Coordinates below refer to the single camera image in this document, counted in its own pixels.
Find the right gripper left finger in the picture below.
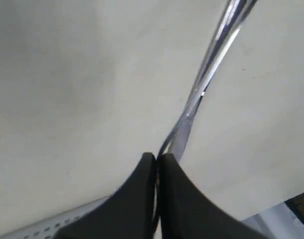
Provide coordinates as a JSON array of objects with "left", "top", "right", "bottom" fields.
[{"left": 54, "top": 152, "right": 156, "bottom": 239}]

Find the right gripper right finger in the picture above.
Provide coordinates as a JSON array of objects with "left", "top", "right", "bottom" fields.
[{"left": 158, "top": 154, "right": 264, "bottom": 239}]

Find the silver fork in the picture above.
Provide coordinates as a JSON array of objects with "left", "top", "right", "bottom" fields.
[{"left": 157, "top": 0, "right": 257, "bottom": 160}]

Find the white perforated plastic basket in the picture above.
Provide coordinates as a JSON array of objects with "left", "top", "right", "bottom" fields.
[{"left": 0, "top": 196, "right": 110, "bottom": 239}]

